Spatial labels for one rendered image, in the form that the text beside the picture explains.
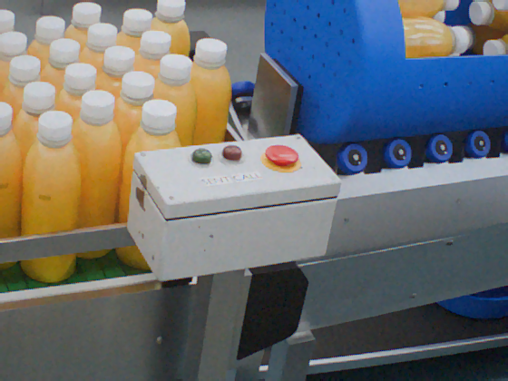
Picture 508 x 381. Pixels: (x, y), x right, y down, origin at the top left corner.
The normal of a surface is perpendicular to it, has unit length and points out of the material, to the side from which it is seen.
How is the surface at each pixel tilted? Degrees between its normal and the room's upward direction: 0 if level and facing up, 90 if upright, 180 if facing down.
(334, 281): 110
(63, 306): 90
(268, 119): 90
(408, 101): 99
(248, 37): 0
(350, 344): 0
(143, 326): 90
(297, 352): 90
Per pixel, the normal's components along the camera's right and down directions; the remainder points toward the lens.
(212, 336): 0.42, 0.54
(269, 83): -0.90, 0.11
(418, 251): 0.34, 0.78
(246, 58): 0.15, -0.84
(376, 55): 0.44, 0.21
